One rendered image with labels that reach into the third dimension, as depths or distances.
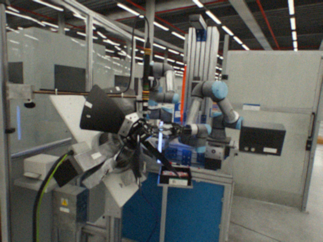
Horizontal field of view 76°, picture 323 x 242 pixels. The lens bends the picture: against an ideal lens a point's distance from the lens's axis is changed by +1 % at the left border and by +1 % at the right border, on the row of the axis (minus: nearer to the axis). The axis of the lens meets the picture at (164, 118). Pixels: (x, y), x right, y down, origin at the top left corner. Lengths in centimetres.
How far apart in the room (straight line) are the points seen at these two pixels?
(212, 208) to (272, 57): 203
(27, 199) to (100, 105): 91
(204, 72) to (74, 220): 155
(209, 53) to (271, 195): 210
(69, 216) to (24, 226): 46
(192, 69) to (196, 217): 129
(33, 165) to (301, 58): 291
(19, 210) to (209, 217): 128
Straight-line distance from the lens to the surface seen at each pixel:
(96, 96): 100
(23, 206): 168
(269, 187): 323
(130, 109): 123
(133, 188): 128
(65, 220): 140
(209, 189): 165
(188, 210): 176
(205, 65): 203
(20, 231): 175
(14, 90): 122
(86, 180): 102
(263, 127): 148
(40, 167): 143
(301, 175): 324
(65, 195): 132
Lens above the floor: 143
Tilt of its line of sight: 8 degrees down
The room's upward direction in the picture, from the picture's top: 4 degrees clockwise
